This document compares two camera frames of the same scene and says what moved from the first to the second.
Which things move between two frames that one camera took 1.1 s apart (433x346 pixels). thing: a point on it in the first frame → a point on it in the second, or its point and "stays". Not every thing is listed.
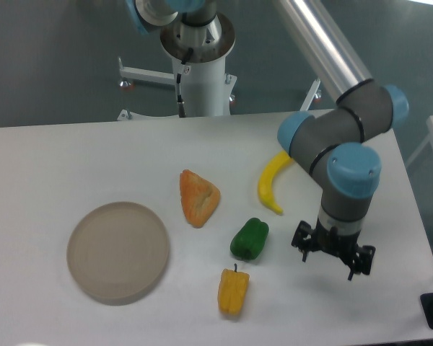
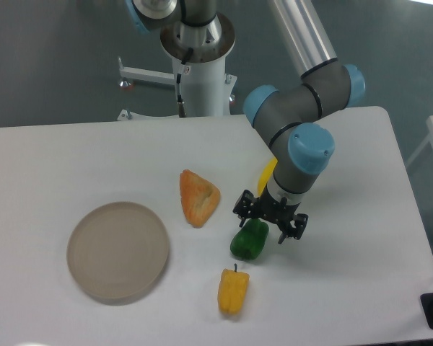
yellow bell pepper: [232, 290] stays
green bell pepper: [249, 242] stays
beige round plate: [118, 252] stays
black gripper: [331, 242] → [280, 212]
